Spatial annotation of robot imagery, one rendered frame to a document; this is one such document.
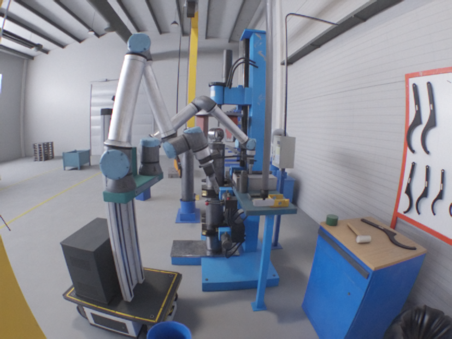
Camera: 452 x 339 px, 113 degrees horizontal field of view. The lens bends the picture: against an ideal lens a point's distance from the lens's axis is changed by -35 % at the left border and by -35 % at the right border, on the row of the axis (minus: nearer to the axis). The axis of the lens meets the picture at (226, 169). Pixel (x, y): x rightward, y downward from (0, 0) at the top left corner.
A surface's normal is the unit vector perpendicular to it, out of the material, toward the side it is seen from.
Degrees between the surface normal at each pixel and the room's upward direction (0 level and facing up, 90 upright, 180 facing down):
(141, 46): 83
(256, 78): 90
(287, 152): 90
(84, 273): 90
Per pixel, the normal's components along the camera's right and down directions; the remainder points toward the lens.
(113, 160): 0.33, 0.26
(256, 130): 0.11, 0.18
